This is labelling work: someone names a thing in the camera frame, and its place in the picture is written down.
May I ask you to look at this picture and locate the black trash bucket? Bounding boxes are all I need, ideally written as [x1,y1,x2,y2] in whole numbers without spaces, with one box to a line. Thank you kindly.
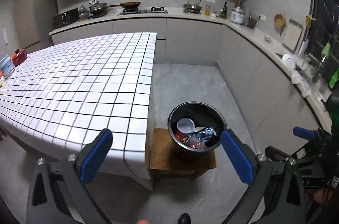
[167,101,227,153]

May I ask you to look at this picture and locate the beige cutting board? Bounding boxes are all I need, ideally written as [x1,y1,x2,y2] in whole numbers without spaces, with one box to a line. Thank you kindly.
[282,19,303,52]

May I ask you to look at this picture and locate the white plate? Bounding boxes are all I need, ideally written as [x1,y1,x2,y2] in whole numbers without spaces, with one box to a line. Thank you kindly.
[281,54,295,71]

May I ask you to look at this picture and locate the white rice cooker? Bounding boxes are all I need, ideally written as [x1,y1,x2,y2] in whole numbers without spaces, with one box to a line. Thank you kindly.
[231,1,245,24]

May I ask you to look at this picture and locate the frying pan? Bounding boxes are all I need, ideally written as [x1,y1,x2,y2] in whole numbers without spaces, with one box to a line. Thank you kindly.
[108,1,141,9]

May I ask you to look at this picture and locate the red paper cup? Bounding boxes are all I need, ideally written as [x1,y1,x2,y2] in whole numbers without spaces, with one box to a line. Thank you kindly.
[194,127,206,133]

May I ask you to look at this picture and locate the white blue tissue canister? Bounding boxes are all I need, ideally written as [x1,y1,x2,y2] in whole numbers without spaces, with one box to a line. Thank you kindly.
[0,55,15,79]

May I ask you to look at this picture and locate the black utensil holder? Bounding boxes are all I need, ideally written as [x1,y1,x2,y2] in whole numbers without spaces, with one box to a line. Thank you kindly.
[246,12,261,29]

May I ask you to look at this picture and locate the black lidded wok pot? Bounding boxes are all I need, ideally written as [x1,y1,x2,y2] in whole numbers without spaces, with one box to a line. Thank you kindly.
[89,1,108,18]

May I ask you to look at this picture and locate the dark wine bottle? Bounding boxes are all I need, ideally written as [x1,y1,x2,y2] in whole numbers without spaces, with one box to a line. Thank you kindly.
[220,2,228,18]

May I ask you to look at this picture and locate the white dish cloth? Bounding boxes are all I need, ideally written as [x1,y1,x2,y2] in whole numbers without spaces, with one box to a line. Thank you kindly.
[290,70,312,98]

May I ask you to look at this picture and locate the black microwave oven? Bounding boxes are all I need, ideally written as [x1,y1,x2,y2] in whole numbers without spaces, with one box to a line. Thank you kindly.
[53,8,79,29]

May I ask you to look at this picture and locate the person right hand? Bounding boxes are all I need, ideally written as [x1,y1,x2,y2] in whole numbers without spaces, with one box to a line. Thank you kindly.
[306,188,333,206]

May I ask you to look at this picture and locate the black shoe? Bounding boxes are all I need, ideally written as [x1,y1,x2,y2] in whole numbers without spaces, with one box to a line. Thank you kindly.
[178,213,192,224]

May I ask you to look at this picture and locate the lower counter cabinets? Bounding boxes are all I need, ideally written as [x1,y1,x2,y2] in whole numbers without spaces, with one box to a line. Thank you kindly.
[51,11,332,153]

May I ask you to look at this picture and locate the yellow oil bottle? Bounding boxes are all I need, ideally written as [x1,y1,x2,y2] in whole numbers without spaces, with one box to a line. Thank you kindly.
[204,5,211,16]

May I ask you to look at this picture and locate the metal kettle on burner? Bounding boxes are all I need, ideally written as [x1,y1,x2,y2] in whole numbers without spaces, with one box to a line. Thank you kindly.
[183,0,202,14]

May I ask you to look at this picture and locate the blue pepsi can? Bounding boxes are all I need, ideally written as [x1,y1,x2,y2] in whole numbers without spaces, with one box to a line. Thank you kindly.
[196,127,217,141]

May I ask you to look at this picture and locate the green ceramic vase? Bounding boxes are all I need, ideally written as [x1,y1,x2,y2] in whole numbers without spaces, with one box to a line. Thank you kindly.
[79,4,90,20]

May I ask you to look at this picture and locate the small white bowl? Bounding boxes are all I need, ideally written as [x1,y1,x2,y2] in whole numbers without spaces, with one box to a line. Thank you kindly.
[264,35,272,43]

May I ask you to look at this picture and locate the blue paper cup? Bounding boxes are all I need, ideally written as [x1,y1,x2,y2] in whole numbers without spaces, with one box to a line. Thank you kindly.
[176,118,195,134]

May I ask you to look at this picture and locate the beige refrigerator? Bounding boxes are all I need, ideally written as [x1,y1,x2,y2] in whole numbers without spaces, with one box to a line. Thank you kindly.
[12,0,57,54]

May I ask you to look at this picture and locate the clear bag with red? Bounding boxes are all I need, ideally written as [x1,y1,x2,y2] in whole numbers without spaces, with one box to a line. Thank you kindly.
[181,134,209,149]

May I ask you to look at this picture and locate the small red pot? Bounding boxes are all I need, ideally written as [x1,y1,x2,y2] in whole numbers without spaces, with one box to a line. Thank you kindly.
[10,49,27,67]

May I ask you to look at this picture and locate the black gas stove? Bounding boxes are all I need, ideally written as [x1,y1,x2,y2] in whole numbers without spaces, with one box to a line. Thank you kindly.
[118,7,168,16]

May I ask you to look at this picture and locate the round bamboo basket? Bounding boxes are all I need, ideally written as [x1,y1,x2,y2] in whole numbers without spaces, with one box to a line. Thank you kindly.
[274,13,286,35]

